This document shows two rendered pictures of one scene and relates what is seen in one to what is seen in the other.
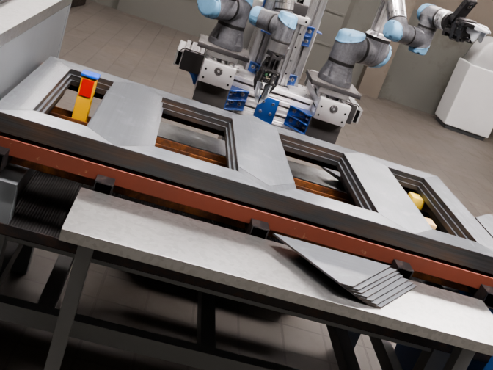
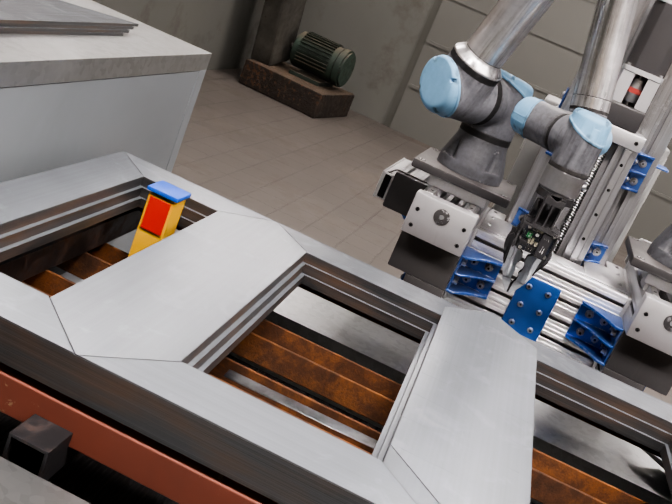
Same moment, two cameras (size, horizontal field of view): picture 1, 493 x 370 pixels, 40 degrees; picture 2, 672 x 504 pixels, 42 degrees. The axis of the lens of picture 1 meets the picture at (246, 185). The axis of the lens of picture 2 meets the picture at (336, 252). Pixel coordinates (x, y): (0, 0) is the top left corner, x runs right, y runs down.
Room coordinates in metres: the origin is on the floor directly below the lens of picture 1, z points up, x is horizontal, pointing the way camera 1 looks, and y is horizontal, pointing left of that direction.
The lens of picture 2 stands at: (0.97, -0.09, 1.37)
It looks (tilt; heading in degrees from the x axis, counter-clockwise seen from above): 18 degrees down; 17
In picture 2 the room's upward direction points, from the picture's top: 23 degrees clockwise
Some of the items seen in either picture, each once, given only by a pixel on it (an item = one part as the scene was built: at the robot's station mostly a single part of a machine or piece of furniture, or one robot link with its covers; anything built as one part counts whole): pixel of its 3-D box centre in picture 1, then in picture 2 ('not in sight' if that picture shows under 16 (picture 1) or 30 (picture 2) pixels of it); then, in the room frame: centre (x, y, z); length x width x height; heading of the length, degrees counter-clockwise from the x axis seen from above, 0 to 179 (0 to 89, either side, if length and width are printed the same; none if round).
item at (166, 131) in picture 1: (281, 168); (545, 427); (2.70, -0.11, 0.67); 1.30 x 0.20 x 0.03; 100
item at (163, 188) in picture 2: (90, 76); (168, 194); (2.27, 0.64, 0.88); 0.06 x 0.06 x 0.02; 10
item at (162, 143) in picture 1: (241, 172); (445, 430); (2.38, 0.03, 0.70); 1.66 x 0.08 x 0.05; 100
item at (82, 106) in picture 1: (83, 103); (151, 244); (2.27, 0.64, 0.78); 0.05 x 0.05 x 0.19; 10
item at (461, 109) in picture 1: (479, 86); not in sight; (9.48, -2.53, 0.65); 0.68 x 0.59 x 1.31; 98
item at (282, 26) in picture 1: (284, 27); (580, 142); (2.59, 0.07, 1.22); 0.09 x 0.08 x 0.11; 59
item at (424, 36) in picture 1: (418, 39); not in sight; (2.79, -0.45, 1.34); 0.11 x 0.08 x 0.11; 124
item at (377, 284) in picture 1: (352, 277); not in sight; (1.65, -0.35, 0.77); 0.45 x 0.20 x 0.04; 100
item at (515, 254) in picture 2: (257, 92); (509, 269); (2.58, 0.08, 0.96); 0.06 x 0.03 x 0.09; 11
